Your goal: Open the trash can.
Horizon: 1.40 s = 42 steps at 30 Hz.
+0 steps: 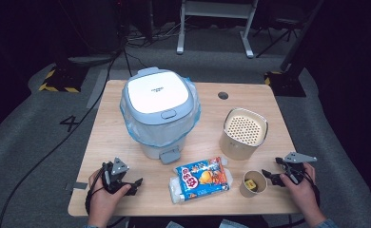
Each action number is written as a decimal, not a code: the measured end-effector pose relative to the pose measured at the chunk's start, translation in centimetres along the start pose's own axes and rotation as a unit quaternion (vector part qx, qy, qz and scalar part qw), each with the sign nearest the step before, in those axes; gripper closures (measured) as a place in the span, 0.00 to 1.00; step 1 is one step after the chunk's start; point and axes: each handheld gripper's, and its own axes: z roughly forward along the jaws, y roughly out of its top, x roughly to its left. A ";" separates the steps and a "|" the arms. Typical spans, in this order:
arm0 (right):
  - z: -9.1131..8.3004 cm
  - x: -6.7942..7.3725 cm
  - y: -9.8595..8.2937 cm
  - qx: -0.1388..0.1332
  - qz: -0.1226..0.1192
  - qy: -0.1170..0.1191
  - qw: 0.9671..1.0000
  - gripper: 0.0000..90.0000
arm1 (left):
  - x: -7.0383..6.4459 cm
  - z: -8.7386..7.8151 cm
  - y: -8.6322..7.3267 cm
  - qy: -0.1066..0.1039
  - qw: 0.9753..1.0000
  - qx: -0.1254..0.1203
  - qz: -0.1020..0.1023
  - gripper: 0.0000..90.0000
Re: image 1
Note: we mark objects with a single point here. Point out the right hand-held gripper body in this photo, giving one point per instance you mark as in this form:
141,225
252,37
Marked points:
296,157

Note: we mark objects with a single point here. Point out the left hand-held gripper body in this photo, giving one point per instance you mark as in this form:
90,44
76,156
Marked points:
119,167

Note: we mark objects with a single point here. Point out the small yellow tea bag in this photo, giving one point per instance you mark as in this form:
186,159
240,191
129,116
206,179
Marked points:
250,184

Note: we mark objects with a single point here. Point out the brown paper cup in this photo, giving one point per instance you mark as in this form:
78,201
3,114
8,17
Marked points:
245,190

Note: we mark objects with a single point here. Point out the beige perforated strainer container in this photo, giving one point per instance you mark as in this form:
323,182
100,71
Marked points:
237,147

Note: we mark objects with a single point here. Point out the colourful snack packet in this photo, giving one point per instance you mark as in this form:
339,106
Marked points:
202,179

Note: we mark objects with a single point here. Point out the white pedal trash can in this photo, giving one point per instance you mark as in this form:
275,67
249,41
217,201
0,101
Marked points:
156,91

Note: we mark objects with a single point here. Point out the person's right hand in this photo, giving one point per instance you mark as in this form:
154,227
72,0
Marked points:
304,194

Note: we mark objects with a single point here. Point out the person's left hand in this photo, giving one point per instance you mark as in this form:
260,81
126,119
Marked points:
101,202

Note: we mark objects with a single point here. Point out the grey tape piece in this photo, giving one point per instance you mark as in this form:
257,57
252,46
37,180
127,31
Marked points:
79,186

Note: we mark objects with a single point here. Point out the blue plastic bin liner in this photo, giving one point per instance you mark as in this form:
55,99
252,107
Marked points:
161,131

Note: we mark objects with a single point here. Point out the person's denim clothing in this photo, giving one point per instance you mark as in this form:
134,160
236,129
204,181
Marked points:
231,224

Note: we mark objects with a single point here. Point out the black stand base striped tape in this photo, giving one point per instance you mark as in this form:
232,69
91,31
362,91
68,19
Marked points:
64,79
286,84

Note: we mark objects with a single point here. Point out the grey floor tape strip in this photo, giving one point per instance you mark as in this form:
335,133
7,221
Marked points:
97,90

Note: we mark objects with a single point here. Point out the black tripod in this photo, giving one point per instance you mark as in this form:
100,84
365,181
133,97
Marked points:
280,33

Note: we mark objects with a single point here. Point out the white desk frame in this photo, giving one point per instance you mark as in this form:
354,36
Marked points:
217,9

